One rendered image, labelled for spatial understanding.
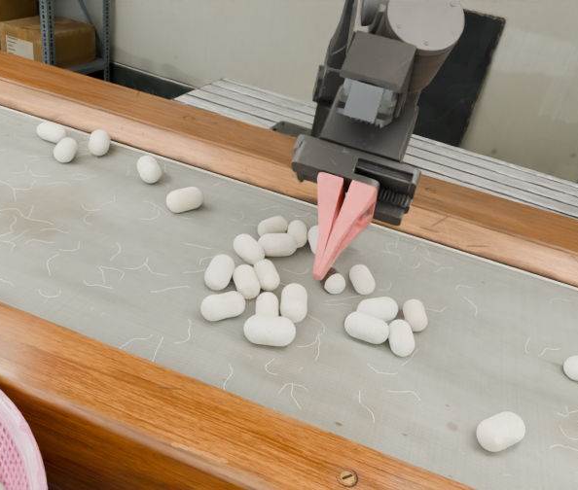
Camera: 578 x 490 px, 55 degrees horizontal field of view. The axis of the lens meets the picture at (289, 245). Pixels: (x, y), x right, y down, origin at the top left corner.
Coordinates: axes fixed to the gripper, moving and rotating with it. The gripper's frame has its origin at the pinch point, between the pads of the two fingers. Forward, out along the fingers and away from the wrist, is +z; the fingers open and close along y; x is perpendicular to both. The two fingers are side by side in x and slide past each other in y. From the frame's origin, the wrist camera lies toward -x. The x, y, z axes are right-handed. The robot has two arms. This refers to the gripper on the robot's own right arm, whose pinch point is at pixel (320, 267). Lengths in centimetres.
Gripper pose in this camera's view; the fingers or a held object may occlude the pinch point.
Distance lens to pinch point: 44.6
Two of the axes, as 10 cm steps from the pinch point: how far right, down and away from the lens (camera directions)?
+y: 9.3, 3.1, -1.8
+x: 0.8, 3.1, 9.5
